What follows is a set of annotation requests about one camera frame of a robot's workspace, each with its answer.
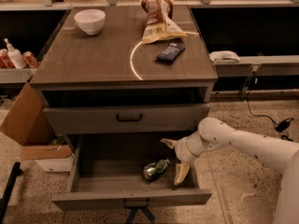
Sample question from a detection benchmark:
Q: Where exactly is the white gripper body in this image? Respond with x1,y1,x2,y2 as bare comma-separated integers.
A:
175,137,200,162

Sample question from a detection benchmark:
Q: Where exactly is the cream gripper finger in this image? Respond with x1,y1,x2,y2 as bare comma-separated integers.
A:
161,138,178,149
174,162,191,185

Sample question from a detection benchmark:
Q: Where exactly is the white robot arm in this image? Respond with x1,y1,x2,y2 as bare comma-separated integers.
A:
162,118,299,224

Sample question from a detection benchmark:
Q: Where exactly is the closed grey upper drawer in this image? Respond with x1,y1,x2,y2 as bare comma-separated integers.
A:
44,104,209,134

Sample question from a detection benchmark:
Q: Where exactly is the open grey middle drawer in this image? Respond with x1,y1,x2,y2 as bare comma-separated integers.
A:
52,132,212,211

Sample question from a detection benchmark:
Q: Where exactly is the grey wooden drawer cabinet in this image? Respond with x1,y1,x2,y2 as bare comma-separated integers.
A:
30,6,218,147

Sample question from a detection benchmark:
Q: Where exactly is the red soda can at edge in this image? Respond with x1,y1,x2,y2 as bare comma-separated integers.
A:
0,49,14,68

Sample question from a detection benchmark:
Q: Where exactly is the dark blue snack bar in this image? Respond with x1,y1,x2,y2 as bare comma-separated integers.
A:
157,43,185,63

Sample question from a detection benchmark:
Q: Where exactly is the folded white cloth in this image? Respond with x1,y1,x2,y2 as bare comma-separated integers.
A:
209,50,240,63

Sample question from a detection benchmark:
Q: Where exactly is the black power adapter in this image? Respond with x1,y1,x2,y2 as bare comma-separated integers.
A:
276,118,293,133

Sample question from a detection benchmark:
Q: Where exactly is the brown chip bag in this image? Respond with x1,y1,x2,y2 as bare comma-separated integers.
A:
139,0,187,44

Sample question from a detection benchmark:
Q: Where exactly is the white ceramic bowl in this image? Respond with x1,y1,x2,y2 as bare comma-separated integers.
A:
74,9,106,35

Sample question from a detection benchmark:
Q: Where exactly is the brown cardboard box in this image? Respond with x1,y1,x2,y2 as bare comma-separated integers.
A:
0,83,72,160

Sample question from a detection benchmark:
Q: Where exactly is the black pole lower left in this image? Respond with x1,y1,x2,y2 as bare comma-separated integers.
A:
0,161,22,224

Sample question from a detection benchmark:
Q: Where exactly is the white pump bottle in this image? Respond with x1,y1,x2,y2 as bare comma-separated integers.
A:
4,38,26,69

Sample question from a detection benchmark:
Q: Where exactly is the black cable on floor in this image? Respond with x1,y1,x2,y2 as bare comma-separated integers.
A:
245,75,294,142

